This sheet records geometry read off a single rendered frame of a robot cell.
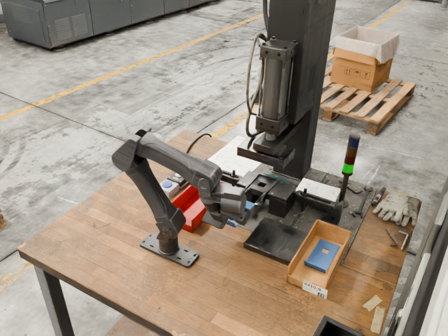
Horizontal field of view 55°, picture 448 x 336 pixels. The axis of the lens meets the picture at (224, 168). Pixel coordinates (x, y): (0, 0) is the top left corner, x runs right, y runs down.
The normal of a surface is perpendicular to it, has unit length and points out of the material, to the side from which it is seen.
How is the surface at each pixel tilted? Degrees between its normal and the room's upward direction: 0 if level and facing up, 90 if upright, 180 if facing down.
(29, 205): 0
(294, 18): 90
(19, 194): 0
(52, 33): 90
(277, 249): 0
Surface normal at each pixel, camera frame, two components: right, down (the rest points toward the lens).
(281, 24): -0.50, 0.47
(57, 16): 0.83, 0.32
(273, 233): 0.02, -0.84
